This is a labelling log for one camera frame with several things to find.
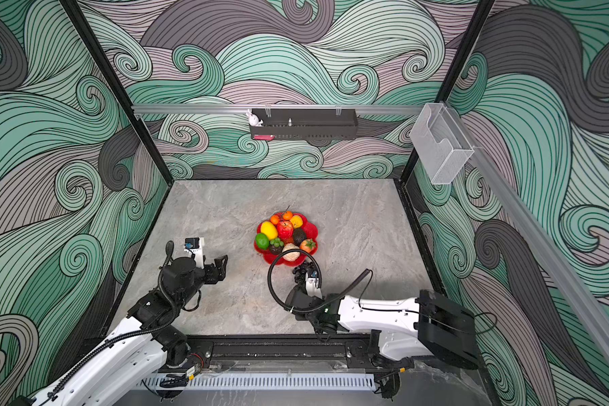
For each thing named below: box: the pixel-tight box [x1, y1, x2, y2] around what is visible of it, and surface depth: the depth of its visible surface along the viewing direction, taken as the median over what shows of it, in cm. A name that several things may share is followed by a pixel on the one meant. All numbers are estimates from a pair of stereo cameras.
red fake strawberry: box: [299, 238, 317, 254], surface depth 92 cm
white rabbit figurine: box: [245, 109, 264, 127], surface depth 87 cm
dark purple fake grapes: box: [292, 261, 316, 284], surface depth 89 cm
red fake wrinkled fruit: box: [277, 219, 295, 241], surface depth 98 cm
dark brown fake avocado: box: [268, 237, 285, 256], surface depth 94 cm
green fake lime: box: [254, 232, 270, 251], surface depth 94 cm
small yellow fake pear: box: [290, 214, 303, 230], surface depth 100 cm
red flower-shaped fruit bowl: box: [253, 211, 319, 267], surface depth 94 cm
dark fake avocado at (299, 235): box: [292, 227, 307, 247], surface depth 97 cm
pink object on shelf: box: [252, 134, 275, 141], surface depth 92 cm
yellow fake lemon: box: [260, 220, 279, 241], surface depth 98 cm
